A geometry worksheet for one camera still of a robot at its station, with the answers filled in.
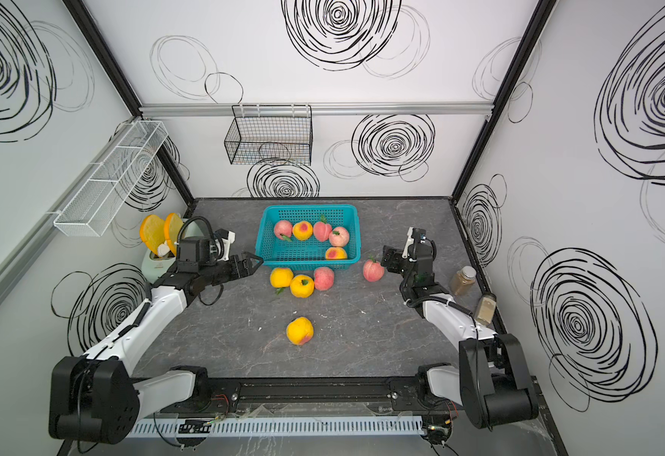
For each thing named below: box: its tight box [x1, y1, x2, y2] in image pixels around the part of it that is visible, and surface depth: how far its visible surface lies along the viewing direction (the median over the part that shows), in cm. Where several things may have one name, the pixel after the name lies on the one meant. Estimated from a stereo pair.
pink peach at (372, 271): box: [362, 254, 385, 283], surface depth 95 cm
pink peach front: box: [328, 226, 350, 247], surface depth 103 cm
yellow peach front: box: [285, 316, 315, 346], surface depth 82 cm
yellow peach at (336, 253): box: [324, 246, 348, 261], surface depth 97 cm
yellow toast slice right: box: [163, 212, 184, 257], surface depth 84 cm
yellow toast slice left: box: [138, 214, 166, 255], surface depth 84 cm
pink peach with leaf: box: [313, 213, 333, 243], surface depth 104 cm
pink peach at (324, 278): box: [313, 266, 336, 292], surface depth 93 cm
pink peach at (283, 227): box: [273, 219, 293, 240], surface depth 106 cm
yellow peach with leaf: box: [289, 274, 315, 299], surface depth 91 cm
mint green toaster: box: [140, 218, 209, 284], surface depth 84 cm
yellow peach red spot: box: [291, 220, 313, 242], surface depth 105 cm
